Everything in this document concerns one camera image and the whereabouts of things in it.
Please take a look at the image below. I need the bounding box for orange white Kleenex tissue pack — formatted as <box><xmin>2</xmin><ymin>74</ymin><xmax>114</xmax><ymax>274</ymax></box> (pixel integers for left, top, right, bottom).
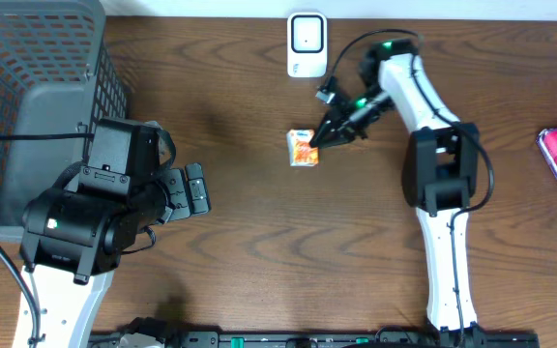
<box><xmin>286</xmin><ymin>130</ymin><xmax>319</xmax><ymax>167</ymax></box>

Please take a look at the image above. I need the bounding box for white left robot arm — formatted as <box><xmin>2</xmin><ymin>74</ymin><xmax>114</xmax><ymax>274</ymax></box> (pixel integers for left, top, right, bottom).
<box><xmin>13</xmin><ymin>118</ymin><xmax>211</xmax><ymax>347</ymax></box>

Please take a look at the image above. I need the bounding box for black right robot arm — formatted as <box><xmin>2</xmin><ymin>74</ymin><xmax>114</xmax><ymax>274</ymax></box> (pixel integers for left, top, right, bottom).
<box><xmin>310</xmin><ymin>39</ymin><xmax>483</xmax><ymax>347</ymax></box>

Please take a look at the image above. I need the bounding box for white barcode scanner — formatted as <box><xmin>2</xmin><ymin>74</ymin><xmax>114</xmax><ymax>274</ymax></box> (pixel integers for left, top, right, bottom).
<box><xmin>286</xmin><ymin>12</ymin><xmax>328</xmax><ymax>78</ymax></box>

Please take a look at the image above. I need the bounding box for dark grey plastic basket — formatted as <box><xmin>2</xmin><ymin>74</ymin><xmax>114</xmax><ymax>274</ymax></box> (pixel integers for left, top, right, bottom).
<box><xmin>0</xmin><ymin>0</ymin><xmax>129</xmax><ymax>244</ymax></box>

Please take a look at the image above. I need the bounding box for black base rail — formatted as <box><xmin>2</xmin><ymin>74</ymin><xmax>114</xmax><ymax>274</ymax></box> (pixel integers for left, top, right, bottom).
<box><xmin>86</xmin><ymin>327</ymin><xmax>540</xmax><ymax>348</ymax></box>

